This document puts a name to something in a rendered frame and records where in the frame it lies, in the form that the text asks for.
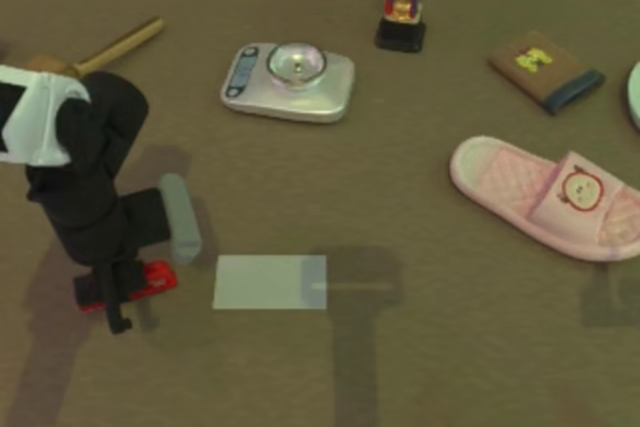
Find red metallic stapler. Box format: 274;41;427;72
74;259;180;313

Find silver kitchen scale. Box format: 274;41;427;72
219;41;357;125

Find small glass bowl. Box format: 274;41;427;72
266;41;330;94

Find gold trophy with black base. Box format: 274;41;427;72
374;0;441;54

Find pink slipper with cartoon face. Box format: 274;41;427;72
448;134;640;263

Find brown wallet with yellow print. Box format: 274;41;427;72
488;31;607;116

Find pale round plate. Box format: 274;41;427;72
624;60;640;131

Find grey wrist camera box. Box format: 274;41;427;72
159;173;203;266

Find wooden handled hammer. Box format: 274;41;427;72
23;16;166;79

